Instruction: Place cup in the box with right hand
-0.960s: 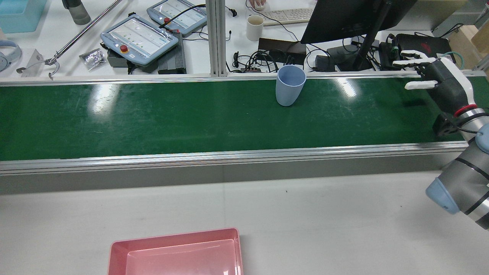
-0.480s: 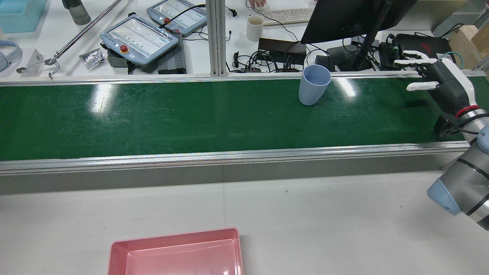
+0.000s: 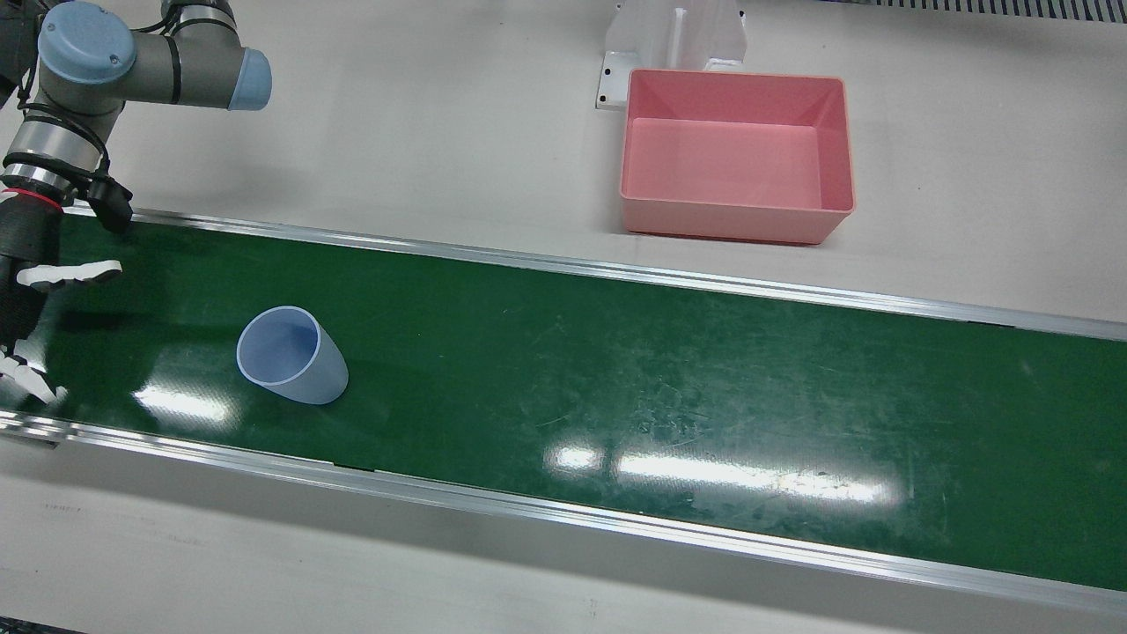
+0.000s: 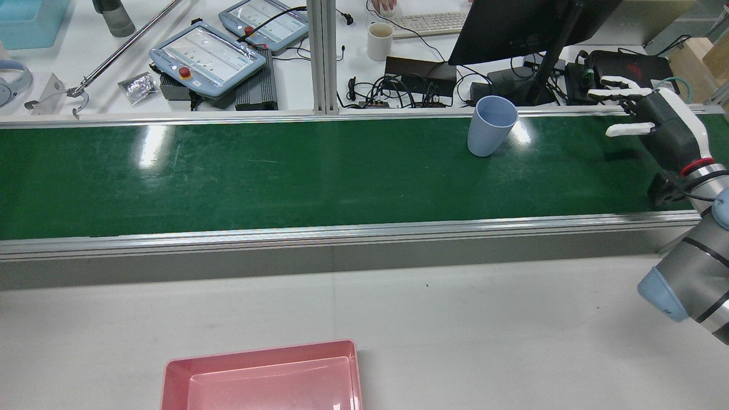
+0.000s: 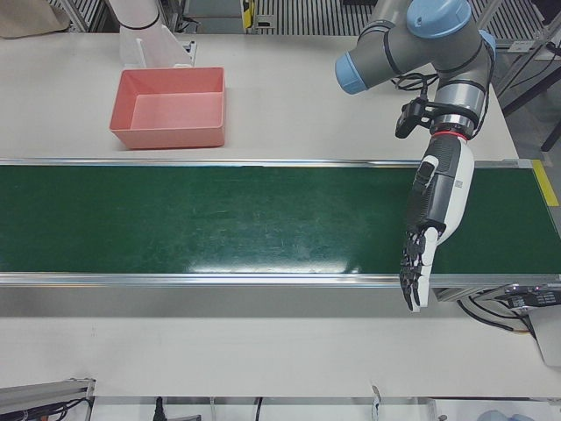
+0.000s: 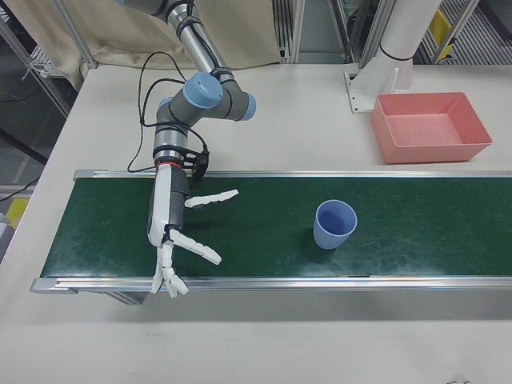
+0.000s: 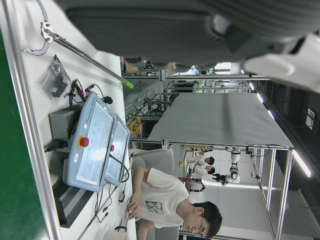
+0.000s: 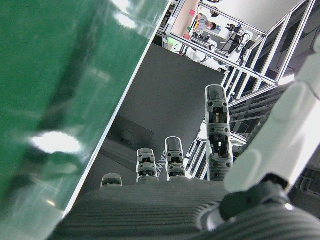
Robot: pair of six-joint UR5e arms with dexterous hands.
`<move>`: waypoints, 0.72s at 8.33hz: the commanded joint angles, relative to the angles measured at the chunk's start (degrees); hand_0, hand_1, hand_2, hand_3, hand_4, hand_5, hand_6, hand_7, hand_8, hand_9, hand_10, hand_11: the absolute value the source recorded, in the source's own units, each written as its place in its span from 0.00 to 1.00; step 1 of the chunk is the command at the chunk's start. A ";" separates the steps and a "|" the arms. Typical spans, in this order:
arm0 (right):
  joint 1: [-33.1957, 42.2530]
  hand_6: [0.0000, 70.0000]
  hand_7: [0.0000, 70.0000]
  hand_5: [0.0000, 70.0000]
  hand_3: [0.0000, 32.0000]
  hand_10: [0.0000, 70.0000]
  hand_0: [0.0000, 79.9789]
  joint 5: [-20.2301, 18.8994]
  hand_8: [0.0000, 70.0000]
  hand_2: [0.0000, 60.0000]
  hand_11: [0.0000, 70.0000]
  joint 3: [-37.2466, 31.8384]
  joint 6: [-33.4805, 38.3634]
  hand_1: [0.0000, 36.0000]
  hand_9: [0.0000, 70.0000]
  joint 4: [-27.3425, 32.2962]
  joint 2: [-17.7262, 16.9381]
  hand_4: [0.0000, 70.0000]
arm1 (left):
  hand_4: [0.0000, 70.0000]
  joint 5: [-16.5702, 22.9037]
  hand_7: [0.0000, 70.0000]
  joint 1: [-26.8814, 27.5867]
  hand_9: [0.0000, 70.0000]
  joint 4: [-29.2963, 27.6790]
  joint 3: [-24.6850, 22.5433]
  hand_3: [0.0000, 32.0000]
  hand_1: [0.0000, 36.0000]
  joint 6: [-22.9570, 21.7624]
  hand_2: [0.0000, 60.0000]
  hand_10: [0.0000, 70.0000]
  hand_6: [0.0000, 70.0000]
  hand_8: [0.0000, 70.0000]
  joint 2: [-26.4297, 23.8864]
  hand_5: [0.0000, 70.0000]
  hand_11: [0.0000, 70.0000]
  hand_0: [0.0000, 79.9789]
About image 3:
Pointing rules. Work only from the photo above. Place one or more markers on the light blue plastic cup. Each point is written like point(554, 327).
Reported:
point(308, 374)

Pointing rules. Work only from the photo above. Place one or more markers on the green conveyor belt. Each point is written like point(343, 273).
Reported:
point(616, 370)

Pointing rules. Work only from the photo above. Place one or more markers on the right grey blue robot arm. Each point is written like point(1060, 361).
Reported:
point(150, 57)

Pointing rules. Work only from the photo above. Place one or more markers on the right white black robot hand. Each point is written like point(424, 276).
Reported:
point(26, 233)

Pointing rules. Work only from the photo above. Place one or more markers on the pink plastic box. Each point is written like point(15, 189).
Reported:
point(731, 167)

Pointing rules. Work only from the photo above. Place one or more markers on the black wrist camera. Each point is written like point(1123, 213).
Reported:
point(110, 202)

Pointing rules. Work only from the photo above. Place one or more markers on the metal vent grille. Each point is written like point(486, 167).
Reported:
point(986, 7)

